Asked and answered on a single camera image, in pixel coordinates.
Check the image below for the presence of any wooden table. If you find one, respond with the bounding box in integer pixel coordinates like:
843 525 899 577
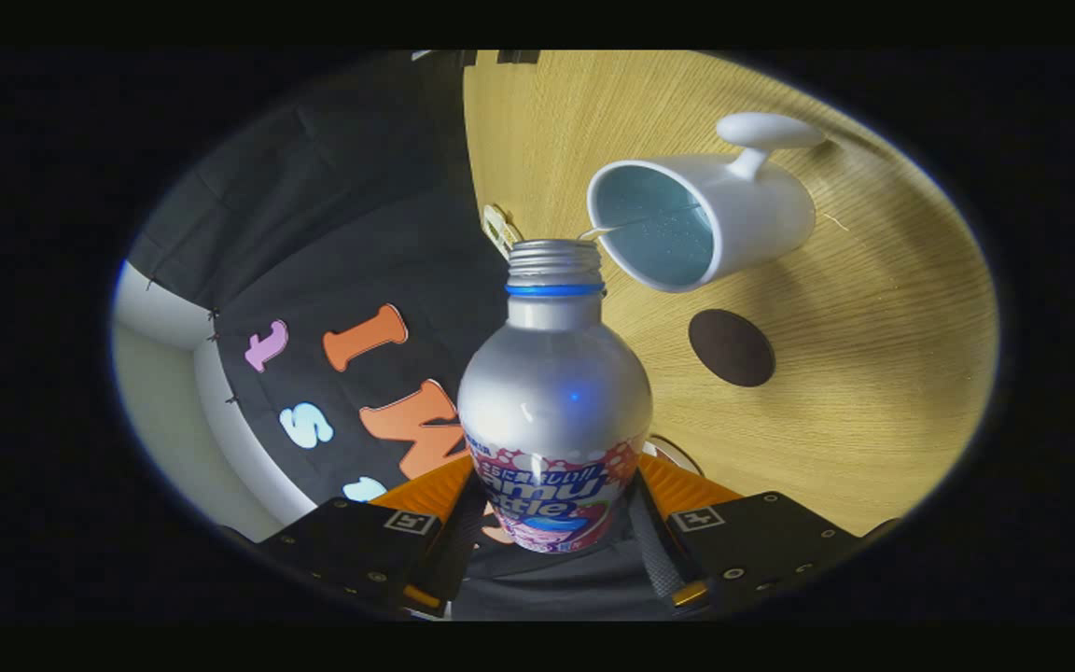
463 51 1000 538

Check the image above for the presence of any black backdrop cloth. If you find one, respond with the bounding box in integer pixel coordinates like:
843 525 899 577
127 51 688 622

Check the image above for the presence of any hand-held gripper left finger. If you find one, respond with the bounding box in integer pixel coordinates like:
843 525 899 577
258 455 488 618

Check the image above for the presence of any silver juice bottle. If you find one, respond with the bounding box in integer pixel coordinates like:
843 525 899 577
456 238 654 554

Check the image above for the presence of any white palette tray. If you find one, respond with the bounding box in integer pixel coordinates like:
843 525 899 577
482 203 524 260

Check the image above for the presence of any dark brown round coaster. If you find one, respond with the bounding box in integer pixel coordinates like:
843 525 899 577
688 309 776 388

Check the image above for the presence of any white cup with blue inside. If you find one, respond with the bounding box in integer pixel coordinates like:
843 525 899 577
586 112 828 294

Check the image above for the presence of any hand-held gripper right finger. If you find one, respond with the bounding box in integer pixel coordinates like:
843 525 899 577
626 454 902 617

